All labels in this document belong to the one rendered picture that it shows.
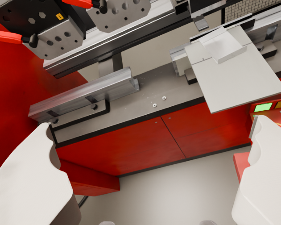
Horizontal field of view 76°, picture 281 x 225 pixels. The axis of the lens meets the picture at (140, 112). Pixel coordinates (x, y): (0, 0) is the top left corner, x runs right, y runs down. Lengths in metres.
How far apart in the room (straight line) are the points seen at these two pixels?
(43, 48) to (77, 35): 0.11
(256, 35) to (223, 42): 0.14
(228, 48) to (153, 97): 0.30
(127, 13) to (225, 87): 0.33
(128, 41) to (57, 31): 0.43
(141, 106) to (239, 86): 0.35
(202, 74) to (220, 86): 0.07
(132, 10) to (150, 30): 0.38
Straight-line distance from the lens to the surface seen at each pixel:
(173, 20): 0.90
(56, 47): 0.59
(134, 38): 0.90
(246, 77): 0.57
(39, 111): 0.89
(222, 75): 0.57
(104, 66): 0.94
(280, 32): 0.81
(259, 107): 0.73
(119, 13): 0.52
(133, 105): 0.74
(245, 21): 0.72
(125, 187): 1.62
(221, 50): 0.63
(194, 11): 0.61
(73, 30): 0.55
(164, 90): 0.72
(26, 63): 1.16
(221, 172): 1.48
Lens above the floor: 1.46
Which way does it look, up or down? 56 degrees down
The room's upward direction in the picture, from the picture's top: 39 degrees counter-clockwise
